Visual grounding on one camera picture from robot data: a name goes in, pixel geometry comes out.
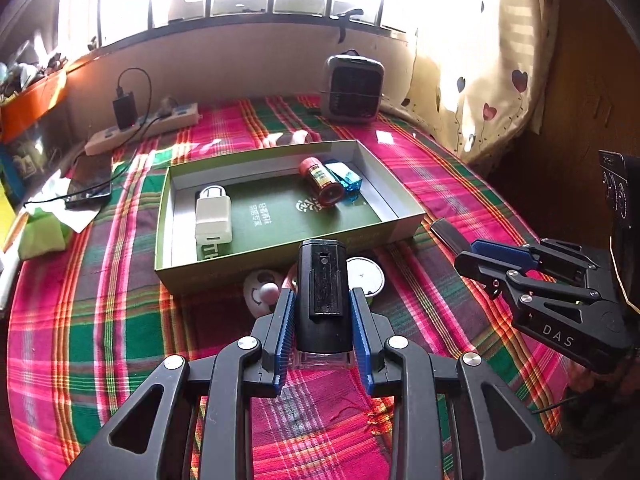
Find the red-capped spice jar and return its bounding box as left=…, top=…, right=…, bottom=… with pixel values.
left=299, top=156, right=347, bottom=207

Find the white usb charger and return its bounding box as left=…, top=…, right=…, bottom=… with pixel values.
left=194, top=196, right=234, bottom=246

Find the green tissue pack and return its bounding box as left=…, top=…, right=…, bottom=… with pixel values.
left=17, top=167, right=103, bottom=261

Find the orange planter box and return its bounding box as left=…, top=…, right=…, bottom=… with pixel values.
left=0, top=67, right=68, bottom=143

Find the yellow green cardboard box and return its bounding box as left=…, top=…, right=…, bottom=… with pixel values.
left=0, top=182, right=15, bottom=231

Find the small grey desk heater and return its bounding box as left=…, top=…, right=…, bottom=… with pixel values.
left=322, top=50, right=387, bottom=123

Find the black charging cable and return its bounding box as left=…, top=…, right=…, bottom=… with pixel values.
left=30, top=67, right=166, bottom=208

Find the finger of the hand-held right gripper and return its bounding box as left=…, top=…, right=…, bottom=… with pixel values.
left=454, top=251, right=603, bottom=311
left=471, top=238, right=601, bottom=272

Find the white lid green jar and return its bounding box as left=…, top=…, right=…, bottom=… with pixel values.
left=346, top=256, right=387, bottom=306

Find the black rectangular gadget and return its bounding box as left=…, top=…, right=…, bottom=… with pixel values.
left=292, top=239, right=355, bottom=371

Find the white power strip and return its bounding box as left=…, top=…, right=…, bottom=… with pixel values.
left=84, top=101, right=200, bottom=157

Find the clear tank with blue frame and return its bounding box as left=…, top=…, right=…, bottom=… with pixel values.
left=0, top=110, right=76, bottom=206

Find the blue translucent plastic case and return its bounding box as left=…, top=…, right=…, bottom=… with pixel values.
left=324, top=160, right=362, bottom=204

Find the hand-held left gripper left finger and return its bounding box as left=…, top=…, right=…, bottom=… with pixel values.
left=60, top=287, right=297, bottom=480

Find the black charger adapter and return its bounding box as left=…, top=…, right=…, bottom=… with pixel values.
left=112, top=92, right=138, bottom=129

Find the thin pale wire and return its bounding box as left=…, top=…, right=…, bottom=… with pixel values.
left=609, top=235, right=640, bottom=312

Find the orange tray with clutter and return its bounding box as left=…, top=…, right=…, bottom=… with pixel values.
left=0, top=35, right=68, bottom=106

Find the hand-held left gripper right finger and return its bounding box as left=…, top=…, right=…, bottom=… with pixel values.
left=348, top=286, right=571, bottom=480

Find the pink green plaid blanket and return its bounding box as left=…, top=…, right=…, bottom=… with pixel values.
left=7, top=94, right=576, bottom=480

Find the dark wooden panel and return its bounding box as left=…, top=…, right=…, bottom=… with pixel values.
left=490, top=0, right=640, bottom=246

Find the cream curtain with hearts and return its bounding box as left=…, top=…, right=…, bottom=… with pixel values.
left=400, top=0, right=561, bottom=166

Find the black smartphone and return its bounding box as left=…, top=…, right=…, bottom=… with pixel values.
left=64, top=152, right=115, bottom=210

